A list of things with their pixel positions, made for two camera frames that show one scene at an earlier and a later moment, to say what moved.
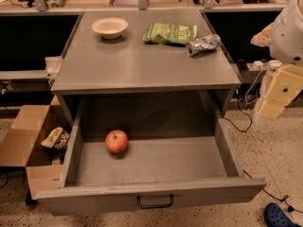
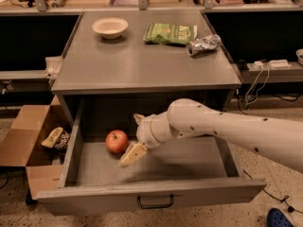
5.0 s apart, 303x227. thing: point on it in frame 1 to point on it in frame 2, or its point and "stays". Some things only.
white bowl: [110, 27] stays
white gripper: [288, 37] to [144, 132]
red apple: [116, 141] stays
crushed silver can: [202, 43] stays
